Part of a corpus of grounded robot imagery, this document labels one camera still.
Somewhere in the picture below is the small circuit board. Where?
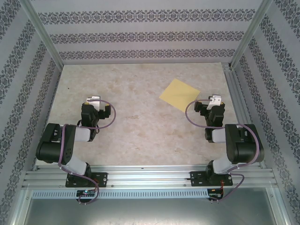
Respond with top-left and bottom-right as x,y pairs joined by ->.
208,188 -> 224,200
76,189 -> 97,197

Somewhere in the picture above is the aluminium mounting rail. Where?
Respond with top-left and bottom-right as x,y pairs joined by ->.
22,165 -> 279,190

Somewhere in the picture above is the grey metal sheet panel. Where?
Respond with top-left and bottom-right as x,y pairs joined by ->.
23,198 -> 282,225

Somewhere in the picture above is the aluminium side rail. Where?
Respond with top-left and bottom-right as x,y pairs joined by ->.
221,62 -> 267,169

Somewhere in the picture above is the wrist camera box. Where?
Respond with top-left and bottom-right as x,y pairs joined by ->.
209,94 -> 222,110
88,95 -> 105,111

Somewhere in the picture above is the yellow square paper sheet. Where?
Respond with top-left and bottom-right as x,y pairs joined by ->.
158,79 -> 201,112

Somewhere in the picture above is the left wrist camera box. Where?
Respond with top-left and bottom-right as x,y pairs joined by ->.
88,95 -> 105,111

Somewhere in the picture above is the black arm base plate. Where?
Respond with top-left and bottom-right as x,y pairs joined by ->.
190,171 -> 234,188
65,172 -> 109,188

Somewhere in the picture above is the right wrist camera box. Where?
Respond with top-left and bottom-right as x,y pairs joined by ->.
209,94 -> 222,110

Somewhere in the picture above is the aluminium lower frame bar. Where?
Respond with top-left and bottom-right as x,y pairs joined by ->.
267,188 -> 290,225
8,188 -> 33,225

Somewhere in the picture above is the slotted grey cable duct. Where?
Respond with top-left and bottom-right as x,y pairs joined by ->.
31,188 -> 225,199

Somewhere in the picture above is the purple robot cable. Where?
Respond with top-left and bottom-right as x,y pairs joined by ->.
57,99 -> 117,204
185,98 -> 265,203

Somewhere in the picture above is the aluminium frame post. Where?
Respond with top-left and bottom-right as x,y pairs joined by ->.
20,0 -> 64,69
230,0 -> 274,70

